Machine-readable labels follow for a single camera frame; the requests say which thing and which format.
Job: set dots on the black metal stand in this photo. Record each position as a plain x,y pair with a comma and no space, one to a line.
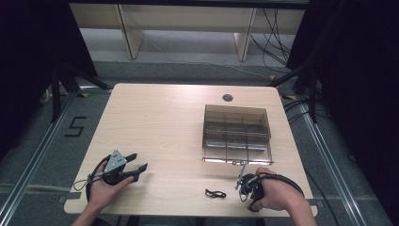
312,94
56,94

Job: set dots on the smoky transparent acrylic drawer box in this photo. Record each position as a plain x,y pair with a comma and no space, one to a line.
235,116

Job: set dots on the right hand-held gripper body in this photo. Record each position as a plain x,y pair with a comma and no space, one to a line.
252,188

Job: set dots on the metal floor rail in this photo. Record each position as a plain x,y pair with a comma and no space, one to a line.
332,163
34,157

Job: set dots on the person's left hand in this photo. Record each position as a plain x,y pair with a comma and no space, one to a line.
105,193

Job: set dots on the transparent acrylic drawer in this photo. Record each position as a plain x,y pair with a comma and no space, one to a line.
236,153

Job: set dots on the dark round table grommet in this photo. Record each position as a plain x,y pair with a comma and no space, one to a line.
227,97

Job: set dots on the light wooden shelf unit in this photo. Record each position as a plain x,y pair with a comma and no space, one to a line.
188,19

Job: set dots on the yellow tape marker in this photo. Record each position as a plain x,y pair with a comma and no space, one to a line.
290,97

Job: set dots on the person's right hand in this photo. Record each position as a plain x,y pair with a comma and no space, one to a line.
277,194

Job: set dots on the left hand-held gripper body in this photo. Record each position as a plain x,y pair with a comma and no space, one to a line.
115,163

